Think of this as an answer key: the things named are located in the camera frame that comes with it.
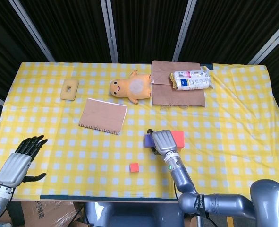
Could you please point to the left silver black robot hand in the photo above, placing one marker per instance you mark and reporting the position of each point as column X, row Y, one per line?
column 13, row 169

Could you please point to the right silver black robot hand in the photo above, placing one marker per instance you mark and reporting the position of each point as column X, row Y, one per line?
column 164, row 142

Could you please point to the purple foam cube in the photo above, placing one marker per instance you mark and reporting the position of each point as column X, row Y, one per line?
column 148, row 141

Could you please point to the large red foam cube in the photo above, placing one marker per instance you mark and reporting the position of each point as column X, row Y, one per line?
column 179, row 139

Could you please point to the small red foam cube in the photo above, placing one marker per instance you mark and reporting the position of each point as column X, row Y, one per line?
column 134, row 167

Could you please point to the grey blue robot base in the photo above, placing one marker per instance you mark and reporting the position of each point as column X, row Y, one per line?
column 129, row 215

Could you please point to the brown paper bag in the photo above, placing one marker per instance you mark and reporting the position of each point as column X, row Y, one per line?
column 172, row 97

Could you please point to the brown cardboard box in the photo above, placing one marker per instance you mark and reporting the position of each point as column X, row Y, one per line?
column 47, row 214

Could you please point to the yellow plush toy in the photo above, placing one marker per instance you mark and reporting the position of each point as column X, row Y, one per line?
column 139, row 88

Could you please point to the yellow white checkered tablecloth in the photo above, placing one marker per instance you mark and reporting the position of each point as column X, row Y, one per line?
column 224, row 146

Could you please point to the brown spiral notebook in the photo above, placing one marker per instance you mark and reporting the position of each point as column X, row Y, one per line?
column 102, row 116

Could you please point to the white rolls in plastic pack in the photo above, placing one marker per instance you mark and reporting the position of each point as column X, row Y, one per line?
column 193, row 81

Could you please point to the yellow sponge with hole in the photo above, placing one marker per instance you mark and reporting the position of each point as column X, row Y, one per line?
column 69, row 93

